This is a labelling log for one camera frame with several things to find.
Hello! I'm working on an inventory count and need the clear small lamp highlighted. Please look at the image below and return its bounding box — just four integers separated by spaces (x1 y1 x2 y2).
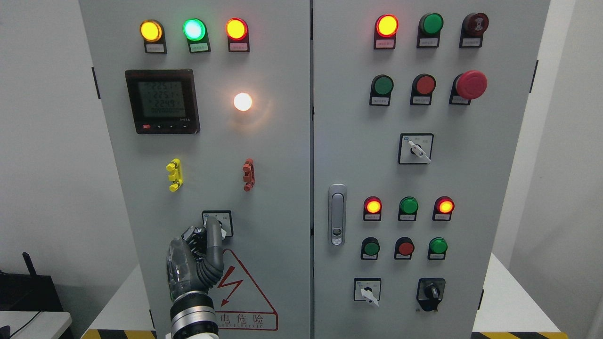
233 92 253 112

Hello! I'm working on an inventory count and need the red emergency stop button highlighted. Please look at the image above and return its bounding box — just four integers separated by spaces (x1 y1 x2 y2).
449 70 488 105

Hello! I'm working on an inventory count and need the red terminal clip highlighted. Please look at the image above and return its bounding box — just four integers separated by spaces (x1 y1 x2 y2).
243 158 255 192

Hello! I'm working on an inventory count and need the green push button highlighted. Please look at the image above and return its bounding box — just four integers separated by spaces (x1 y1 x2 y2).
360 237 381 260
428 237 448 260
369 74 394 106

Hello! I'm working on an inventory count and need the green indicator lower middle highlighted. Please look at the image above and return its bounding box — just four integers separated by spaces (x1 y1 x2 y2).
398 196 419 222

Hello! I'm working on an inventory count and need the upper right rotary switch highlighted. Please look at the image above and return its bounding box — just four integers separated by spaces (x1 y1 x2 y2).
398 133 434 165

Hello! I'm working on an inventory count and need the red lit indicator lower left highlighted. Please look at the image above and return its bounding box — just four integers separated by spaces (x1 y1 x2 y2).
363 196 383 221

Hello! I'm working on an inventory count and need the red lit indicator light left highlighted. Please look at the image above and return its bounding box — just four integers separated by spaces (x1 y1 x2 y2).
225 17 250 52

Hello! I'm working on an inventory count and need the red lit indicator lower right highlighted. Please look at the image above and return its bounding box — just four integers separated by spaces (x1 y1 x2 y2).
432 196 455 221

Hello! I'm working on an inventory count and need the red electrical warning sticker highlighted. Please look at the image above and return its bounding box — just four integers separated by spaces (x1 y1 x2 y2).
210 249 278 331

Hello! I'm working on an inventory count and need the rotary selector switch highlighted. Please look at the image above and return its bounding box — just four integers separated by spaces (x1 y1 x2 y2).
202 210 233 240
353 278 382 307

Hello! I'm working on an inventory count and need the red lit indicator top right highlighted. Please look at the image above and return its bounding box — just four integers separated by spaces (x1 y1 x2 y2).
373 14 399 50

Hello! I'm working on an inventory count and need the white cabinet platform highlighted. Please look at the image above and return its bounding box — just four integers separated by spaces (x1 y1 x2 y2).
82 256 567 339

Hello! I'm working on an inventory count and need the red push button lower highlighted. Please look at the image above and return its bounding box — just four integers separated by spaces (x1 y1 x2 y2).
394 237 415 260

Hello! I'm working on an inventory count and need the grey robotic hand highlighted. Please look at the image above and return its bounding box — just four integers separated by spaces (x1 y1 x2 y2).
167 217 224 302

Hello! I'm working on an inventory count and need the dark red buzzer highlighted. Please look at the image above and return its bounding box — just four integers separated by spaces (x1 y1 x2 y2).
459 13 489 48

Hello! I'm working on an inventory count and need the silver door handle lock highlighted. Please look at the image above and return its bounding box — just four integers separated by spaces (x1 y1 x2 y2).
328 183 347 245

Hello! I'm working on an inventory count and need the grey cabinet door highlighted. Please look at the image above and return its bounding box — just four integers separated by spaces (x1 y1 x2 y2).
313 0 550 339
80 0 311 339

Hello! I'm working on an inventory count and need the green push button lower left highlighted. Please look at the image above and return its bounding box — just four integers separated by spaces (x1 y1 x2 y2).
360 237 381 260

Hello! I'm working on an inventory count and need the red push button upper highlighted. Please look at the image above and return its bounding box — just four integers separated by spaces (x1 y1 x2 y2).
410 73 436 105

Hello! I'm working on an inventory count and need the black key selector switch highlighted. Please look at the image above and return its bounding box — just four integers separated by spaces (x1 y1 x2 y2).
416 278 446 312

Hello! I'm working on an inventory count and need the yellow indicator light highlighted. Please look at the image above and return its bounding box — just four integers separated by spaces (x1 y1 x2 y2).
139 19 167 54

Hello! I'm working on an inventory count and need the yellow terminal clip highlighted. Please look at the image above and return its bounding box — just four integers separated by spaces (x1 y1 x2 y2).
166 158 184 192

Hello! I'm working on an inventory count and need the left grey cabinet door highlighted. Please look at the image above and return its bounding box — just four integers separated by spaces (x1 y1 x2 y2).
80 0 311 339

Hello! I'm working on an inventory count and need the red push button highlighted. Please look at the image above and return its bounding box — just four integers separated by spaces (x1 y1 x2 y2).
394 237 415 260
410 73 436 105

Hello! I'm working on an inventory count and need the white side table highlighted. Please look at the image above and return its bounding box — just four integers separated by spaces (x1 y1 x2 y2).
0 311 73 339

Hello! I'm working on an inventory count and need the black digital power meter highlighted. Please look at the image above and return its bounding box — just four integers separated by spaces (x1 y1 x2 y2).
125 69 200 134

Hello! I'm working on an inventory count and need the black device with antenna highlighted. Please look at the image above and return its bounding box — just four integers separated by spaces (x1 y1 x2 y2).
0 252 63 312

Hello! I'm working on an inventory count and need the right grey cabinet door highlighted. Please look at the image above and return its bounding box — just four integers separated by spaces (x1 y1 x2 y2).
313 0 550 339

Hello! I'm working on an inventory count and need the black cable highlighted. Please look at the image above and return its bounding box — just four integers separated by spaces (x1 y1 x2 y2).
8 311 44 339

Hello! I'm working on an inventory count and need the green push button lower right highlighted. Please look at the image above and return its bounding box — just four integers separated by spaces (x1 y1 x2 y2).
428 237 448 260

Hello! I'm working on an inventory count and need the green lit indicator light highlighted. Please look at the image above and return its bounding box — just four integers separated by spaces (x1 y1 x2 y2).
182 18 211 54

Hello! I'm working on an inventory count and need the green push button upper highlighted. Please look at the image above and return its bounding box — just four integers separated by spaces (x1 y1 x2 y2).
369 74 394 106

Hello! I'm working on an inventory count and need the green indicator top right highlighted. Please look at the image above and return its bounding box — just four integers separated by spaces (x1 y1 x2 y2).
416 13 444 48

